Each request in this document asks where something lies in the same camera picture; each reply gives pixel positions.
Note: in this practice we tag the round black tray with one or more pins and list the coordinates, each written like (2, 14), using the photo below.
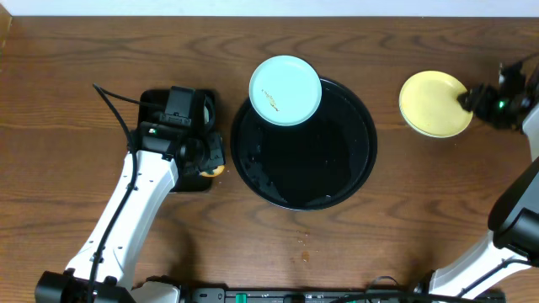
(311, 166)

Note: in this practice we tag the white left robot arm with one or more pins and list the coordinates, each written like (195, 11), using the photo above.
(159, 156)

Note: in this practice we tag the black rectangular tray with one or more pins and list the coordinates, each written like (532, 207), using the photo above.
(203, 114)

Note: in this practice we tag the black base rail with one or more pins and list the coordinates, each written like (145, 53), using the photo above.
(222, 295)

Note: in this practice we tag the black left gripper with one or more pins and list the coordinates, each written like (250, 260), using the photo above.
(215, 151)

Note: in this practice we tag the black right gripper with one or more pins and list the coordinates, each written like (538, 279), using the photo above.
(480, 99)

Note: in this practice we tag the yellow plate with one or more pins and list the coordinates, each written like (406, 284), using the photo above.
(439, 89)

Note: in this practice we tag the light green plate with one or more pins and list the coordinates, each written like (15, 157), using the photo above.
(421, 116)
(285, 90)

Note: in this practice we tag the yellow sponge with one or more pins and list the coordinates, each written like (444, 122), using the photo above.
(212, 173)

